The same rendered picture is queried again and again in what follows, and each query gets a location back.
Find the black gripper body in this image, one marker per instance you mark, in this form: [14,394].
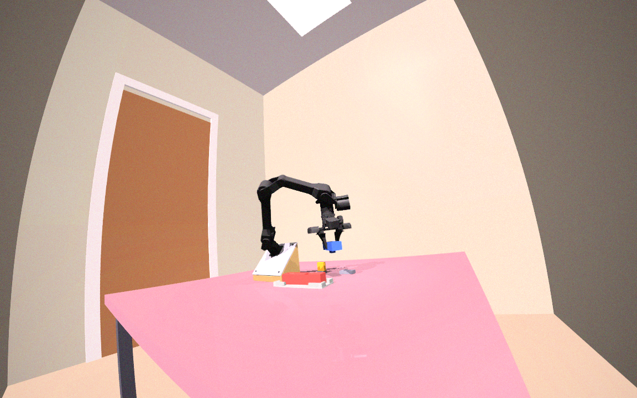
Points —
[320,230]

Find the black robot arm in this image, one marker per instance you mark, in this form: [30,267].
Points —
[322,192]

